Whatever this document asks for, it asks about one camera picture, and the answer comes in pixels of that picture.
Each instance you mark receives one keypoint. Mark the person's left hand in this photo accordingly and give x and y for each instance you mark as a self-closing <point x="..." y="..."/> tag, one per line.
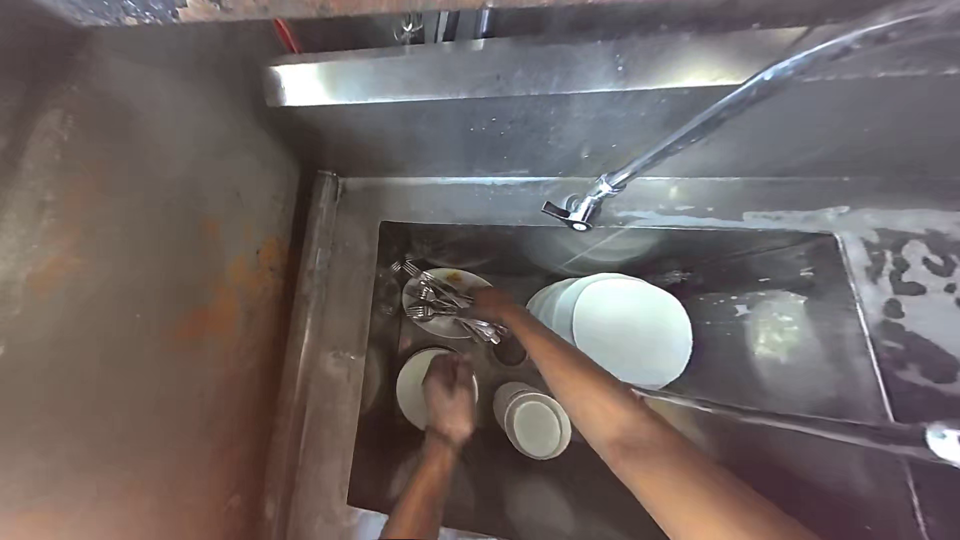
<point x="451" y="412"/>

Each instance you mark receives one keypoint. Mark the person's right hand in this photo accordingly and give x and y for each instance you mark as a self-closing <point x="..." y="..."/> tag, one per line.
<point x="495" y="304"/>

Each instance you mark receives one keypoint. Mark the person's right fingers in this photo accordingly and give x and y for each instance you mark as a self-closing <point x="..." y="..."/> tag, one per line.
<point x="478" y="305"/>

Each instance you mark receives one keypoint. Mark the person's left fingers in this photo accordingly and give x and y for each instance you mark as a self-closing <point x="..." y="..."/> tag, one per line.
<point x="448" y="371"/>

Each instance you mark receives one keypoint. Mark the person's right forearm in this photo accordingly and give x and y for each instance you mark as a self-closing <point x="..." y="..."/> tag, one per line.
<point x="630" y="427"/>

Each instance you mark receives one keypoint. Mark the person's left forearm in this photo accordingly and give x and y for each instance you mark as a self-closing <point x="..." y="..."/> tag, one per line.
<point x="424" y="495"/>

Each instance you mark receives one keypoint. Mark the white round plate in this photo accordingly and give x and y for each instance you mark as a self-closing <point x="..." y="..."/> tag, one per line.
<point x="411" y="390"/>

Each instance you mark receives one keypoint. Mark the white oval plate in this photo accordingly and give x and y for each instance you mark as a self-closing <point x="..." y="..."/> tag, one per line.
<point x="442" y="328"/>

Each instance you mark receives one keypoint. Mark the pile of metal forks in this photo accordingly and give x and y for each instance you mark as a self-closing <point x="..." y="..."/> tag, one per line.
<point x="424" y="312"/>

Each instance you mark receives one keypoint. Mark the round dark sink drain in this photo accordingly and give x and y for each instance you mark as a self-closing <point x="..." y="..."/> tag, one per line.
<point x="510" y="351"/>

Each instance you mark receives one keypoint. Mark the stack of white bowls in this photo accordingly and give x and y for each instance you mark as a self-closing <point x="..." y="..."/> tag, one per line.
<point x="537" y="427"/>

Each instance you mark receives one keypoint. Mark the stack of large white plates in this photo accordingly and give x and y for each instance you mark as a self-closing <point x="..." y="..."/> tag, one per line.
<point x="634" y="330"/>

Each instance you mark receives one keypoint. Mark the stainless steel ledge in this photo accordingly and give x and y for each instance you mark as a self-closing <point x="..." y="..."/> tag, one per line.
<point x="480" y="77"/>

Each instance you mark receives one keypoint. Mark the chrome faucet with black lever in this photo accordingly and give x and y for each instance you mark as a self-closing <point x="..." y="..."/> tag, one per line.
<point x="679" y="137"/>

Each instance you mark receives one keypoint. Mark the stainless steel sink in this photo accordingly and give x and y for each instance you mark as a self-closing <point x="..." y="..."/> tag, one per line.
<point x="810" y="337"/>

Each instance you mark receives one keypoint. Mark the metal spout with chrome end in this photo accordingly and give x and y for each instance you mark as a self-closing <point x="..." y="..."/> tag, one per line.
<point x="825" y="427"/>

